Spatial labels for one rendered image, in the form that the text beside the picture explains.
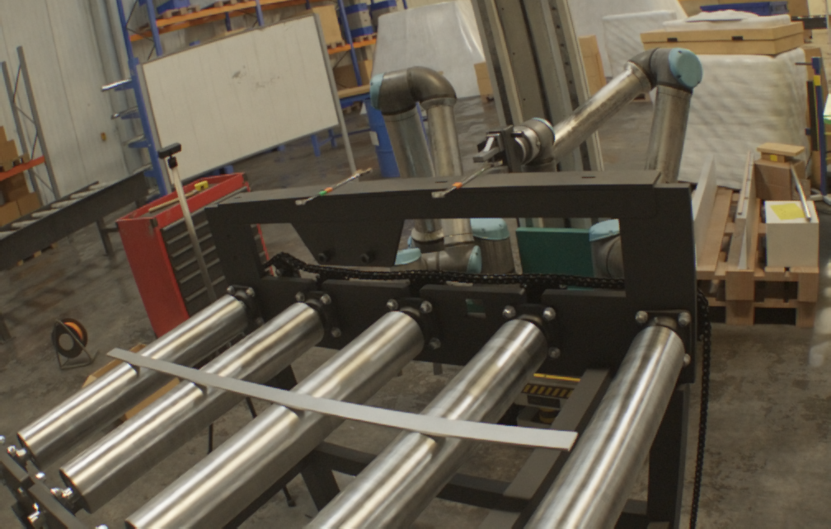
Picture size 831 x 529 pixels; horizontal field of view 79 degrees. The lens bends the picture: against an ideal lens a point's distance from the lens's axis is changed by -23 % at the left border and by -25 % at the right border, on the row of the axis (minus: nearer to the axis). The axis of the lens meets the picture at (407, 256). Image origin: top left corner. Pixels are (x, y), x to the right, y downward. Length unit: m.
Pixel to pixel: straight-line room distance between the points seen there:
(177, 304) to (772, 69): 3.90
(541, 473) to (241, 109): 5.28
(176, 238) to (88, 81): 9.06
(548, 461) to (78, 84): 11.57
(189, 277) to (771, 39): 3.82
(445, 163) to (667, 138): 0.68
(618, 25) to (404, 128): 7.53
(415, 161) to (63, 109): 10.27
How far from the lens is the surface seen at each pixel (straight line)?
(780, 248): 2.88
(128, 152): 12.25
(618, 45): 9.40
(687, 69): 1.82
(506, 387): 1.14
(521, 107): 2.19
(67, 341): 4.52
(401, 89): 1.98
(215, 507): 1.07
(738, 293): 2.93
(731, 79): 4.33
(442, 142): 1.93
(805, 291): 2.91
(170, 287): 3.48
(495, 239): 2.16
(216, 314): 1.77
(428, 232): 2.18
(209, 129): 5.93
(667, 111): 1.81
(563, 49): 2.04
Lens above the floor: 1.49
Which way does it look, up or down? 19 degrees down
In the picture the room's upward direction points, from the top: 13 degrees counter-clockwise
